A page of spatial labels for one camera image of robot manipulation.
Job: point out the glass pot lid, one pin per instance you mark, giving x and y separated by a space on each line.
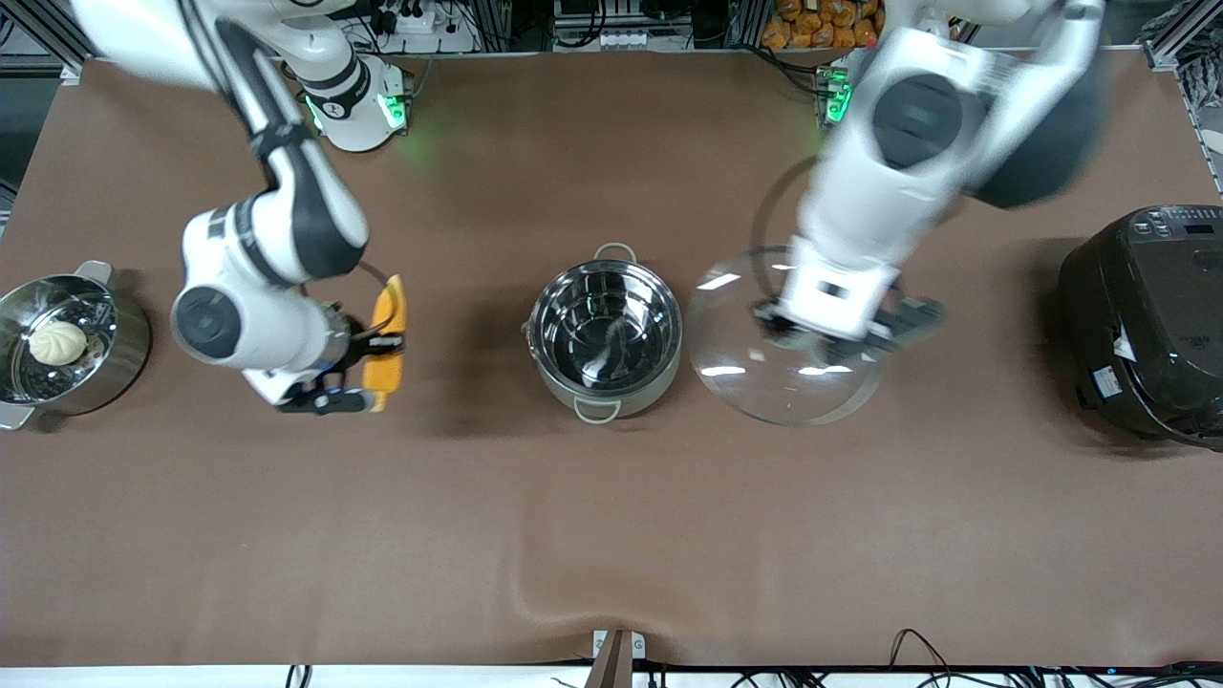
755 387

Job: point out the yellow corn cob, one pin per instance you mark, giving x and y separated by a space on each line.
390 306

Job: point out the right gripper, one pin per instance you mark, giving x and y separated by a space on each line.
360 346

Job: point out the brown table mat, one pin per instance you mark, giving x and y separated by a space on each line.
611 535

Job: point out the small white power strip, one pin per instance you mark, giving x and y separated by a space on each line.
623 40

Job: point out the white steamed bun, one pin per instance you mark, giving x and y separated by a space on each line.
57 344

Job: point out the white power strip with plugs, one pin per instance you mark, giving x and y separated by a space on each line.
411 21

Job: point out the stainless steel pot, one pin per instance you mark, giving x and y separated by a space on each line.
602 334

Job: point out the steel steamer pot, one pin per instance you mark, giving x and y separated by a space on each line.
115 368

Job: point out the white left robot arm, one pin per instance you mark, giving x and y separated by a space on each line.
917 124

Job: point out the metal mount bracket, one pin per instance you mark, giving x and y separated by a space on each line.
616 655

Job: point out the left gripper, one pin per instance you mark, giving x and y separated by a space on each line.
909 318

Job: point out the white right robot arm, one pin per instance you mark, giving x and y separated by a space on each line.
287 220

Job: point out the black rice cooker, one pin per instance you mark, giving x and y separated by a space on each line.
1147 325

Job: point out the bag of orange buns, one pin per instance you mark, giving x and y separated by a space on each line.
822 27

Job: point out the aluminium frame profile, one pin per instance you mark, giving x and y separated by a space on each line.
53 33
1170 43

